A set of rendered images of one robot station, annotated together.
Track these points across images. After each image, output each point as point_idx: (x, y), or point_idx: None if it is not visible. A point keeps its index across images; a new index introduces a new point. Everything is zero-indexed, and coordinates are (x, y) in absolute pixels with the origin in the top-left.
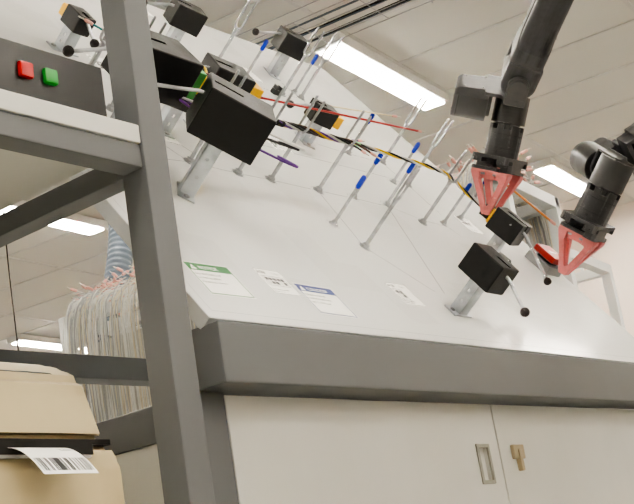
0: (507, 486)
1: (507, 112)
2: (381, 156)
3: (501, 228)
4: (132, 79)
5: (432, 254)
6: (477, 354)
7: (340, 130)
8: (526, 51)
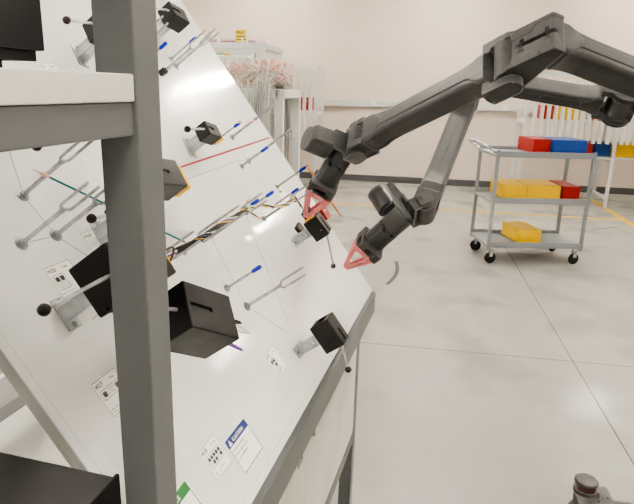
0: (306, 453)
1: (341, 160)
2: (257, 202)
3: (314, 230)
4: (154, 480)
5: (275, 267)
6: (316, 405)
7: (204, 104)
8: (376, 139)
